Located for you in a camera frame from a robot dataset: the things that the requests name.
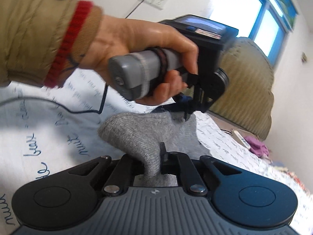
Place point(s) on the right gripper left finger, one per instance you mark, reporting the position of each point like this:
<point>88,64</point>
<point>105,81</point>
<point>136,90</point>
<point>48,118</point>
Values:
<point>122,176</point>

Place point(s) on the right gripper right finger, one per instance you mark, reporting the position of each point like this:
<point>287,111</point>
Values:
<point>180,165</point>

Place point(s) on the khaki jacket sleeve forearm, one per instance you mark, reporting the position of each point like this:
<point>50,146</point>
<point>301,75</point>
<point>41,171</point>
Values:
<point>43,41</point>

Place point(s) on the navy and grey knit sweater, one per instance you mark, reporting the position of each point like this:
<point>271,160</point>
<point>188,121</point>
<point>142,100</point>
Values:
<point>140,136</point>

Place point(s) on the red floral cloth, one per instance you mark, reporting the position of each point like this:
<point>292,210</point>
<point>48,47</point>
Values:
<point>297,180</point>

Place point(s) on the window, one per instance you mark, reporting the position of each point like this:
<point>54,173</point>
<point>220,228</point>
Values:
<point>266,22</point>

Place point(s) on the purple cloth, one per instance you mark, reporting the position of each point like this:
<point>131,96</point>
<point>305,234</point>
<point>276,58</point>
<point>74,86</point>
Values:
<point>256,147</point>

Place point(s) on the person's left hand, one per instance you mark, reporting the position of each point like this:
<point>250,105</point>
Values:
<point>118,36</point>

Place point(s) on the olive green upholstered headboard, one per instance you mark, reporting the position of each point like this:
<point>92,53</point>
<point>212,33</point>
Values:
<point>248,100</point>

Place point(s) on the white bedspread with blue script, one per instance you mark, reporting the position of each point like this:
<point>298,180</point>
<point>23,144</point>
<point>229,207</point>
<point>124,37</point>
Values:
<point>44,131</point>

